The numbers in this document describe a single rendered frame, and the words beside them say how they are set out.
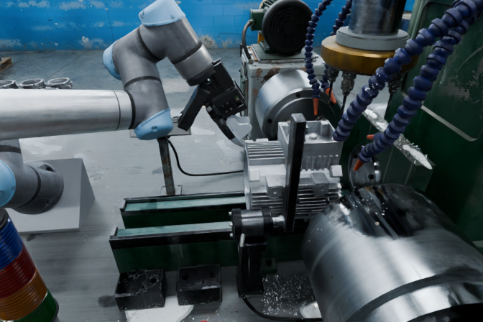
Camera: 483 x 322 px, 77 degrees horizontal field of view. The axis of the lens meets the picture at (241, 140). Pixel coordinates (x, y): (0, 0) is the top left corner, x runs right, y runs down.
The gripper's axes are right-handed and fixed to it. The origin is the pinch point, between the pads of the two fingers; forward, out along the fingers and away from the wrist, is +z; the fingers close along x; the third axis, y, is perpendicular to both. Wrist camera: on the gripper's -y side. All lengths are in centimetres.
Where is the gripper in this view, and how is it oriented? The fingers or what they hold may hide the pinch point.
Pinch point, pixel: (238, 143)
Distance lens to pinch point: 74.2
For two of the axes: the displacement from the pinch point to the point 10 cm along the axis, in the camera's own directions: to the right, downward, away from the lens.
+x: -1.0, -5.1, 8.6
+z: 5.0, 7.2, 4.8
